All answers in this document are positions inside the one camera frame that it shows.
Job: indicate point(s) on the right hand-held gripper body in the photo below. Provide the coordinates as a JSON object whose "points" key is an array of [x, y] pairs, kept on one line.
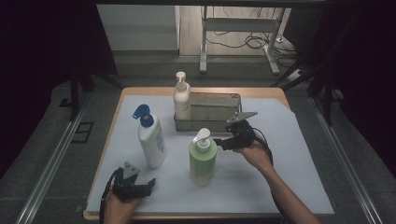
{"points": [[243, 135]]}

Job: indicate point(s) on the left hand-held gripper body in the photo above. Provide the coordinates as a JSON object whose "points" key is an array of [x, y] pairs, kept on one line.
{"points": [[124, 186]]}

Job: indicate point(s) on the green bottle with white pump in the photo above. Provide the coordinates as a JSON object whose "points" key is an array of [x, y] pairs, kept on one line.
{"points": [[203, 165]]}

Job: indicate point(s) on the metal mesh basket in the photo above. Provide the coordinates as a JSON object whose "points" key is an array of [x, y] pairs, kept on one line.
{"points": [[211, 109]]}

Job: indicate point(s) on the white bottle with blue pump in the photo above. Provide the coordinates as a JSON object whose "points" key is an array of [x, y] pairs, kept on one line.
{"points": [[152, 146]]}

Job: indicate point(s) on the cream pump bottle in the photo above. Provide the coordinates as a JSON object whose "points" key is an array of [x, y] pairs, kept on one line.
{"points": [[182, 102]]}

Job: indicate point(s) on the person's right hand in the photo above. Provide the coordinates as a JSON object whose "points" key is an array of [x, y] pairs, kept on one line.
{"points": [[257, 155]]}

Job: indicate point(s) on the person's left hand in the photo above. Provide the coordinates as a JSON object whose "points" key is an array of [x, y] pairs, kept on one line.
{"points": [[118, 211]]}

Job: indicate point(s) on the white power strip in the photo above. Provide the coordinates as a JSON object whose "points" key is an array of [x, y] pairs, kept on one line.
{"points": [[295, 75]]}

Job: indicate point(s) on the dark metal stand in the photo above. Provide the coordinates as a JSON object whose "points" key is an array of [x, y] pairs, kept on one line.
{"points": [[327, 99], [74, 93]]}

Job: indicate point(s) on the white cabinet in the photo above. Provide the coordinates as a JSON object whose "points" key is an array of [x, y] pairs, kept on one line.
{"points": [[140, 28]]}

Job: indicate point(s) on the aluminium rail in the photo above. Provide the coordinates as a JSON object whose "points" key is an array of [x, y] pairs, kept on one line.
{"points": [[345, 161], [49, 168]]}

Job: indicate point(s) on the white metal desk frame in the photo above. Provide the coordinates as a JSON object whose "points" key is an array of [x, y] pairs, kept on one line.
{"points": [[239, 24]]}

